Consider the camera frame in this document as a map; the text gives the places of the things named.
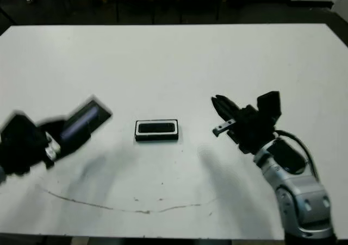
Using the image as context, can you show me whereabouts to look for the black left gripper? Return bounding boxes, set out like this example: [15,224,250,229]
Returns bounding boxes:
[0,117,92,177]

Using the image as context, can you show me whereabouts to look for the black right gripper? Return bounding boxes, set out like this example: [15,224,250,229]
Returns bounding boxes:
[211,94,278,155]

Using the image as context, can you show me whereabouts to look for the black box lid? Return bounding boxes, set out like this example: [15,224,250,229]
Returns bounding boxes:
[60,94,114,145]

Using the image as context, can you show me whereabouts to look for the black box with white insert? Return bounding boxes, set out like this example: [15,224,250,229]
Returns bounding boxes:
[134,118,179,143]

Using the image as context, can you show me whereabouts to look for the black metal chair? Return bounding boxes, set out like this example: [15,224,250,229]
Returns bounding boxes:
[114,0,157,24]
[179,0,221,22]

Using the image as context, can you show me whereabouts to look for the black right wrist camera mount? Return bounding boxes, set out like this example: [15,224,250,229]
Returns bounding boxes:
[257,91,282,127]

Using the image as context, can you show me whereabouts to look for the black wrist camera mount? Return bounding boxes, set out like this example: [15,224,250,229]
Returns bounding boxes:
[0,114,47,148]
[257,91,282,127]

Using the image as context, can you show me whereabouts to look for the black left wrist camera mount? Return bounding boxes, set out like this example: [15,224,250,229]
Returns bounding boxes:
[0,114,47,148]

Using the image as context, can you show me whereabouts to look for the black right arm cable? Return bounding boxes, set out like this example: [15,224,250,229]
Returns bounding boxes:
[273,130,320,179]

